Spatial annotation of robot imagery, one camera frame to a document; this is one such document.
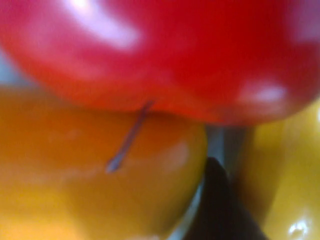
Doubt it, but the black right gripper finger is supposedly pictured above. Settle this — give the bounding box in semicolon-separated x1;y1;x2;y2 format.
184;156;271;240

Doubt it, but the yellow banana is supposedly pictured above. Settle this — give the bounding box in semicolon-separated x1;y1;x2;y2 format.
237;99;320;240

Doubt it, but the white round plate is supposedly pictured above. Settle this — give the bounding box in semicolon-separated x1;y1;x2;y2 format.
172;123;233;240

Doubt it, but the orange yellow mango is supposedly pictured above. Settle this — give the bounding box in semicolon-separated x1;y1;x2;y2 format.
0;84;209;240

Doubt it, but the red apple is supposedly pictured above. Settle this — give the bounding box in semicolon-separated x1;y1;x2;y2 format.
0;0;320;126

